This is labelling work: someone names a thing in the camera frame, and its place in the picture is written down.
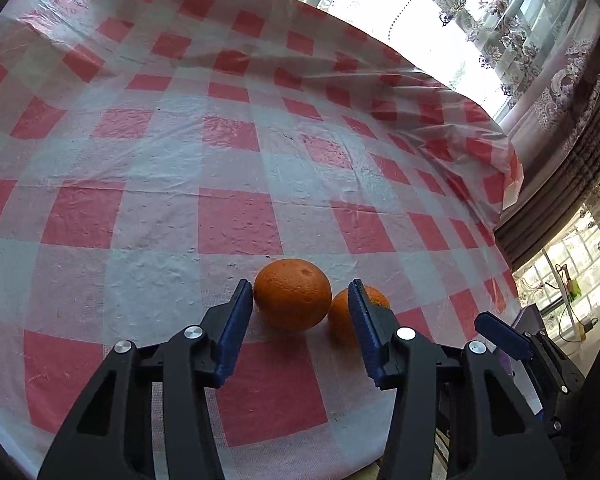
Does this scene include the floral lace valance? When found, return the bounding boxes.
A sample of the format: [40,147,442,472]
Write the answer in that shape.
[290,0,596,103]

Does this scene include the beige damask curtain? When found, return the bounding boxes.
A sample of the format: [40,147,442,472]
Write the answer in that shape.
[495,0,600,271]

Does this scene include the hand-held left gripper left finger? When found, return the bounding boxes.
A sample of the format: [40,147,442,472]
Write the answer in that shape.
[37,280,255,480]

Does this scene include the red checkered plastic tablecloth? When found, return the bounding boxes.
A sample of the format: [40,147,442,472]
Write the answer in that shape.
[0,0,526,480]

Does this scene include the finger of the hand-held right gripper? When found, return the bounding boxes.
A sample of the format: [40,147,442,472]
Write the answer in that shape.
[529,332,586,396]
[475,311,543,361]

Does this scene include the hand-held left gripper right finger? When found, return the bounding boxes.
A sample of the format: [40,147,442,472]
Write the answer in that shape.
[347,280,566,480]

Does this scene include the orange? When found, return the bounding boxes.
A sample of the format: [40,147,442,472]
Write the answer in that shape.
[253,258,333,332]
[327,285,392,346]

